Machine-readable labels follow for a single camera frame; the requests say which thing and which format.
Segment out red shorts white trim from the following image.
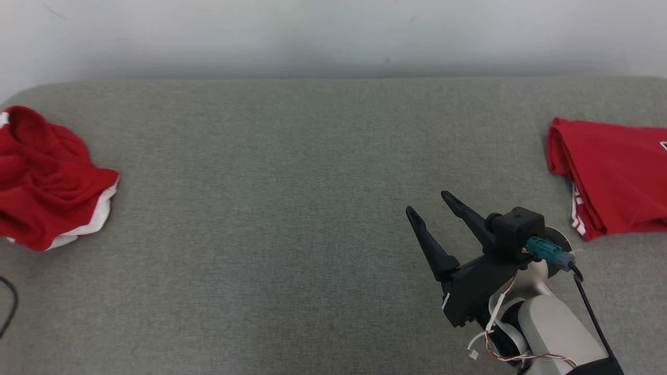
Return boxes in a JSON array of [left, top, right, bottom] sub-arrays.
[[0, 106, 120, 252]]

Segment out red white basketball jersey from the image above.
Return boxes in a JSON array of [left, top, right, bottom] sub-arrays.
[[546, 118, 667, 242]]

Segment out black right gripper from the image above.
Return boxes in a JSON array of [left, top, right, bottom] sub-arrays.
[[406, 191, 527, 329]]

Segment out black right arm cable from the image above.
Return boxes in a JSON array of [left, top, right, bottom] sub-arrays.
[[568, 263, 621, 363]]

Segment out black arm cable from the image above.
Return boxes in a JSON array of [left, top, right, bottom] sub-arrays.
[[568, 263, 621, 363], [0, 275, 19, 340]]

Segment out teal camera cable connector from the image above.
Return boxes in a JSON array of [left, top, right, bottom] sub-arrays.
[[525, 237, 577, 272]]

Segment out red white twisted wires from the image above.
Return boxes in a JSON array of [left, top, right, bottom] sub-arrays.
[[466, 275, 578, 368]]

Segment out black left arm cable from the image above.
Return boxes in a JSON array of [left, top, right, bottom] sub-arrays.
[[0, 275, 19, 340]]

